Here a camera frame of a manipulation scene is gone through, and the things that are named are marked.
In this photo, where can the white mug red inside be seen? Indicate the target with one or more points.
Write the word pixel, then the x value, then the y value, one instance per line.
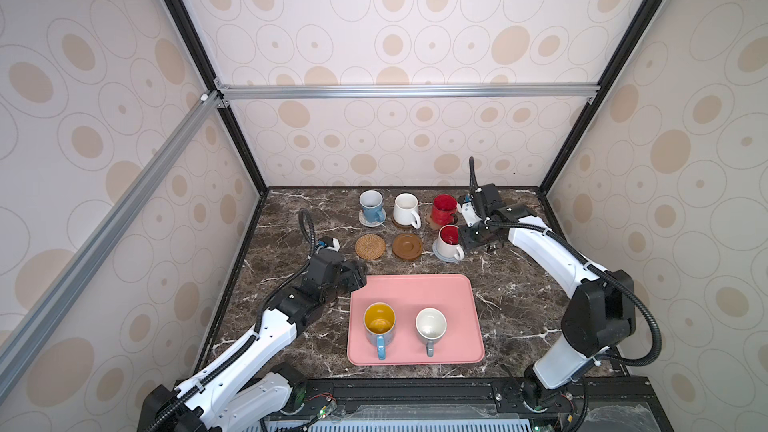
pixel 448 242

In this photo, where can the grey woven round coaster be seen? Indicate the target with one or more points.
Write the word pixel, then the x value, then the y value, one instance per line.
pixel 442 258

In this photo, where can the horizontal aluminium frame bar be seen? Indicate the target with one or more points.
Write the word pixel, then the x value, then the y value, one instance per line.
pixel 227 93

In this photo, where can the brown paw shaped coaster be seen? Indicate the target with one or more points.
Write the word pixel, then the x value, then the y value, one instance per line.
pixel 434 225

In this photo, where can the blue floral mug white inside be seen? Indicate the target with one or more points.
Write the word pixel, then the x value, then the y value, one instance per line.
pixel 371 202

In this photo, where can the pink rectangular tray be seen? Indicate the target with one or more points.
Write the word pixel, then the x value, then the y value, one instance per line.
pixel 407 295

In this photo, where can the dark red mug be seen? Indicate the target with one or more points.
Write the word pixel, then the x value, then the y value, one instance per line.
pixel 444 209

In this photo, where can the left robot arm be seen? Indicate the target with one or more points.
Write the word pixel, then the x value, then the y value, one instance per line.
pixel 221 396

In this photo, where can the right black frame post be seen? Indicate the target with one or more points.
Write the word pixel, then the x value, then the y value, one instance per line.
pixel 639 24

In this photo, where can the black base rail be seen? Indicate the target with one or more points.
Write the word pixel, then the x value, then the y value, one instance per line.
pixel 468 404

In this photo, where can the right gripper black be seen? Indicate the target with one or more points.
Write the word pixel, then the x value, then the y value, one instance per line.
pixel 468 241

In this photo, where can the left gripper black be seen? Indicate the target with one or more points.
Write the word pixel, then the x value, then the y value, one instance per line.
pixel 354 274

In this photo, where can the blue mug yellow inside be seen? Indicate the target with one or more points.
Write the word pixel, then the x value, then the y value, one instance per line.
pixel 379 321

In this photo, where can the black frame post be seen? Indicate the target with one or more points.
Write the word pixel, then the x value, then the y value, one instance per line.
pixel 639 24
pixel 191 38

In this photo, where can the woven rattan round coaster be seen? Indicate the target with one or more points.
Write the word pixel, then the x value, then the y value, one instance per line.
pixel 370 247

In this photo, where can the left diagonal aluminium bar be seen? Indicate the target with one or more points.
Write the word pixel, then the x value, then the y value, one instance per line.
pixel 48 312

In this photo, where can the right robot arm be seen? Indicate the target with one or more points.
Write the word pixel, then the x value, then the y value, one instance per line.
pixel 602 308

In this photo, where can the multicolour woven round coaster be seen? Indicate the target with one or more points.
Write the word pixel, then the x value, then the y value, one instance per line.
pixel 370 224

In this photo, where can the brown wooden coaster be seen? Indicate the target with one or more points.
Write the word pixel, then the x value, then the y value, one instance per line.
pixel 397 225
pixel 407 246

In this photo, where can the left black frame post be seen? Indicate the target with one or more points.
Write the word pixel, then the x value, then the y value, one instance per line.
pixel 191 38

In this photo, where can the white mug front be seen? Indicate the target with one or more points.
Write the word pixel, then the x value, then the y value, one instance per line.
pixel 431 325

